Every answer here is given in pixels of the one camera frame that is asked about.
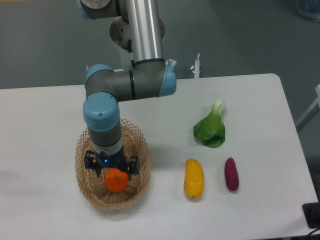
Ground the woven wicker basket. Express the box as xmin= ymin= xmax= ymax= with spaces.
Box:
xmin=75 ymin=118 xmax=151 ymax=211

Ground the white frame at right edge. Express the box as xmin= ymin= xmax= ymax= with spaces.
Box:
xmin=295 ymin=84 xmax=320 ymax=133

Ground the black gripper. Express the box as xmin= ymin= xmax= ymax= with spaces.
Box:
xmin=84 ymin=148 xmax=139 ymax=181

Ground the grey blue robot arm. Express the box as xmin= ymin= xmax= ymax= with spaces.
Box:
xmin=77 ymin=0 xmax=177 ymax=177

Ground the black cable on pedestal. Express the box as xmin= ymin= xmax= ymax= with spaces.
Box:
xmin=127 ymin=39 xmax=136 ymax=69

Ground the yellow mango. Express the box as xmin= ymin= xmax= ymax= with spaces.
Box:
xmin=183 ymin=158 xmax=204 ymax=199

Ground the orange fruit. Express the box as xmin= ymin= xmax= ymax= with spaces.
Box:
xmin=104 ymin=168 xmax=129 ymax=193

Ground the green bok choy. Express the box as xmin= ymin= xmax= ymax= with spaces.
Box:
xmin=193 ymin=99 xmax=226 ymax=148

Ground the black device at table edge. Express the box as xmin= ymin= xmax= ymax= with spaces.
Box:
xmin=302 ymin=202 xmax=320 ymax=229

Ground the purple sweet potato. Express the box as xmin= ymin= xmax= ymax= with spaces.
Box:
xmin=224 ymin=157 xmax=240 ymax=192

